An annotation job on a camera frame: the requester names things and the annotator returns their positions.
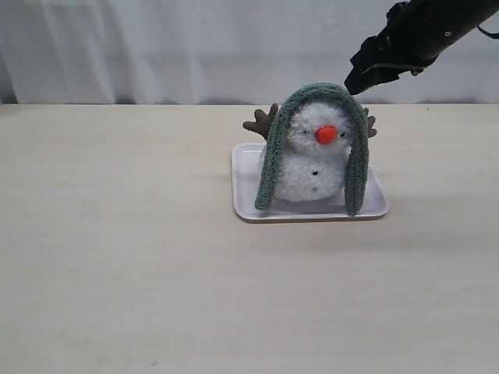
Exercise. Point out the white backdrop curtain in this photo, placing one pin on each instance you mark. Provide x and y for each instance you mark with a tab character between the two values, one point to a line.
177	52

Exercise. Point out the green knitted scarf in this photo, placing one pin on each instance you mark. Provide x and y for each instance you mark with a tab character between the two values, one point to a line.
357	169

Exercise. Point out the white plush snowman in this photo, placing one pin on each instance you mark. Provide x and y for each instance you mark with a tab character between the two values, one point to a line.
304	160

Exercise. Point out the white square plastic tray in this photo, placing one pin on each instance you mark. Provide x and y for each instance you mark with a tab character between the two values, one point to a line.
245	183

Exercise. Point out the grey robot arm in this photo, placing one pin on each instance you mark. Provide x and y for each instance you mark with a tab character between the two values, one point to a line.
469	16

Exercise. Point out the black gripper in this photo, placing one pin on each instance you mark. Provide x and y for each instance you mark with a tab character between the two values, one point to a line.
416	33

